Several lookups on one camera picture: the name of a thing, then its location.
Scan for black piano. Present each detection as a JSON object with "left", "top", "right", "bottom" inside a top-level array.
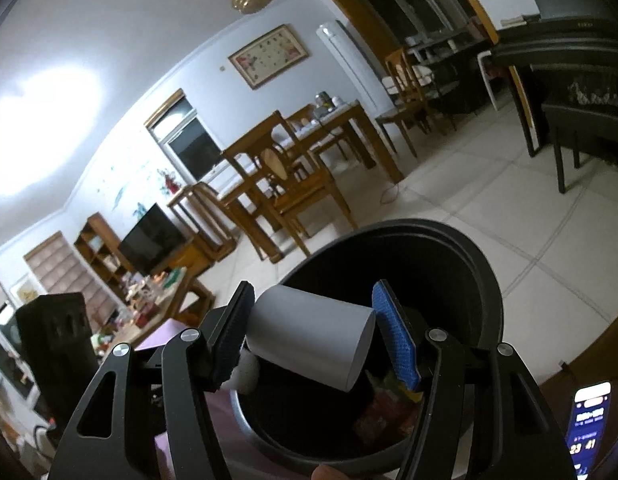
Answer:
[{"left": 491, "top": 0, "right": 618, "bottom": 193}]

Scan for striped roman blind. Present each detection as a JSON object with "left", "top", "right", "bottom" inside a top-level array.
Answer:
[{"left": 23, "top": 231, "right": 85, "bottom": 311}]

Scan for black trash bin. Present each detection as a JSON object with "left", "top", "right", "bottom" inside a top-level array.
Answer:
[{"left": 229, "top": 217, "right": 504, "bottom": 478}]

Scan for bright ceiling light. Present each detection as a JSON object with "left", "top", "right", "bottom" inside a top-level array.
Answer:
[{"left": 0, "top": 65, "right": 102, "bottom": 196}]

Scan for white fluffy ball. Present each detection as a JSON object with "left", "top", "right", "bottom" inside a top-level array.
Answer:
[{"left": 231, "top": 349, "right": 262, "bottom": 395}]

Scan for wooden bookshelf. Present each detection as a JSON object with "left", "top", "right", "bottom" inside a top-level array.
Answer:
[{"left": 73, "top": 212, "right": 135, "bottom": 291}]

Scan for black television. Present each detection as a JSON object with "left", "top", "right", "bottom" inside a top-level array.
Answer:
[{"left": 118, "top": 203, "right": 187, "bottom": 276}]

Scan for white standing air conditioner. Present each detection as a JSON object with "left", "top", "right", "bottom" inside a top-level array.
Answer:
[{"left": 315, "top": 20, "right": 385, "bottom": 121}]

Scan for wooden television cabinet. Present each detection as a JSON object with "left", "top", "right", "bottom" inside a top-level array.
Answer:
[{"left": 159, "top": 240, "right": 215, "bottom": 281}]

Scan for wooden dining table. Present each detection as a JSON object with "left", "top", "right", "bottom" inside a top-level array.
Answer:
[{"left": 269, "top": 100, "right": 406, "bottom": 186}]

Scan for white framed window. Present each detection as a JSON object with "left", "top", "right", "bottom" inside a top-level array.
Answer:
[{"left": 144, "top": 89, "right": 225, "bottom": 183}]

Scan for white paper roll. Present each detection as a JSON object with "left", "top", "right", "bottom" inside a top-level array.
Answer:
[{"left": 246, "top": 285, "right": 377, "bottom": 393}]

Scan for framed sunflower picture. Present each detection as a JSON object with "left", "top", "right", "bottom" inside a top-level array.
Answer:
[{"left": 9, "top": 272, "right": 42, "bottom": 311}]

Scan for wooden ornament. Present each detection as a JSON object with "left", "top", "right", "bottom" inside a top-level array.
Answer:
[{"left": 126, "top": 280, "right": 157, "bottom": 306}]

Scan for smartphone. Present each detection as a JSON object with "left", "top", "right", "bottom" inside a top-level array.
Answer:
[{"left": 564, "top": 381, "right": 614, "bottom": 478}]

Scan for person's right hand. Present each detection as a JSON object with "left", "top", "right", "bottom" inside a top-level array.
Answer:
[{"left": 311, "top": 464, "right": 350, "bottom": 480}]

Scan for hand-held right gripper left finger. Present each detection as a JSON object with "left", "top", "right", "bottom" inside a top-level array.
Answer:
[{"left": 48, "top": 280, "right": 256, "bottom": 480}]

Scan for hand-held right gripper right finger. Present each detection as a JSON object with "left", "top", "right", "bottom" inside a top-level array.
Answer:
[{"left": 371, "top": 280, "right": 577, "bottom": 480}]

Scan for framed floral picture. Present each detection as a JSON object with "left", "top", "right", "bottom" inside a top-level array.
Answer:
[{"left": 228, "top": 24, "right": 310, "bottom": 91}]

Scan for tall wooden plant stand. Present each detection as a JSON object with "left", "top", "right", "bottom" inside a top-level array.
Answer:
[{"left": 166, "top": 182, "right": 240, "bottom": 261}]

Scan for blue wall decals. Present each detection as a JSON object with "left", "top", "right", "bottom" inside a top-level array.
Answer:
[{"left": 96, "top": 160, "right": 160, "bottom": 211}]

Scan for wooden dining chair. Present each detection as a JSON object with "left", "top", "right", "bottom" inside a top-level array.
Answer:
[
  {"left": 221, "top": 110, "right": 357, "bottom": 263},
  {"left": 376, "top": 47, "right": 457, "bottom": 156}
]

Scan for wooden coffee table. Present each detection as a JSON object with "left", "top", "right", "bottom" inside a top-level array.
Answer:
[{"left": 96, "top": 267, "right": 215, "bottom": 351}]

